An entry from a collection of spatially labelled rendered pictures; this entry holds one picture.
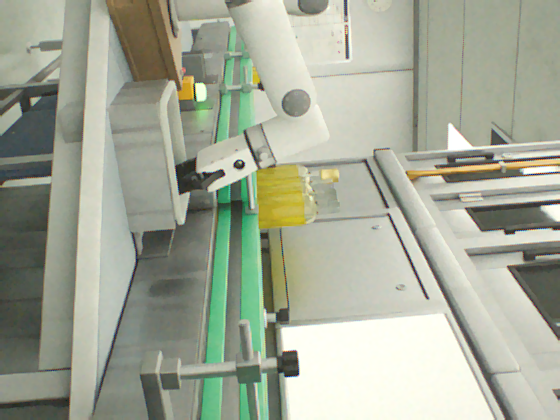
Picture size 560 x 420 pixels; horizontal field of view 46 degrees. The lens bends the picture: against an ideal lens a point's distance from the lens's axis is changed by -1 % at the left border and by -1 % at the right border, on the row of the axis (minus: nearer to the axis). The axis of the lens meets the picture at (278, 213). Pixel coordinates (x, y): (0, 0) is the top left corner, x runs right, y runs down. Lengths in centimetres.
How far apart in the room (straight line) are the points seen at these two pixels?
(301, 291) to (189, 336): 47
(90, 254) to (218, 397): 27
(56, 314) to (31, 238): 60
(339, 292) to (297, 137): 39
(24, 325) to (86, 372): 59
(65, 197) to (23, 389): 29
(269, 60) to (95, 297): 43
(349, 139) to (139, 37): 652
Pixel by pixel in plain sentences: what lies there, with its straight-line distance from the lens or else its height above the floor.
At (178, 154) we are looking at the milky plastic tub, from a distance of 127.
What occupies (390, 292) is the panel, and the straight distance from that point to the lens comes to 138.
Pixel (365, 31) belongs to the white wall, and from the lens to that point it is 741.
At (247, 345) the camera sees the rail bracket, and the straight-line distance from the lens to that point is 72.
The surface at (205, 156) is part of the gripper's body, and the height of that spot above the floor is 89.
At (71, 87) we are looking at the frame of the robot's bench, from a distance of 118.
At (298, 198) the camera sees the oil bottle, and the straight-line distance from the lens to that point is 144.
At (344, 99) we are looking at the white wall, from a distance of 754.
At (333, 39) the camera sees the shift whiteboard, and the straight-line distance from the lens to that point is 736.
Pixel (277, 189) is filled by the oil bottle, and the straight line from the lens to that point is 149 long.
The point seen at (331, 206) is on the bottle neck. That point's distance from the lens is 145.
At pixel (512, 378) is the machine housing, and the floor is 137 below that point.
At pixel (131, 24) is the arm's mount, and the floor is 78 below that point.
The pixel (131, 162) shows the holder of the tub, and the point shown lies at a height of 77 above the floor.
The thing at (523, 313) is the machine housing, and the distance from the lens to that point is 142.
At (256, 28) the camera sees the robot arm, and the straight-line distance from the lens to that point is 106.
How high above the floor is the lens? 99
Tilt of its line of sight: 1 degrees up
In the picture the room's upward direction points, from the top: 85 degrees clockwise
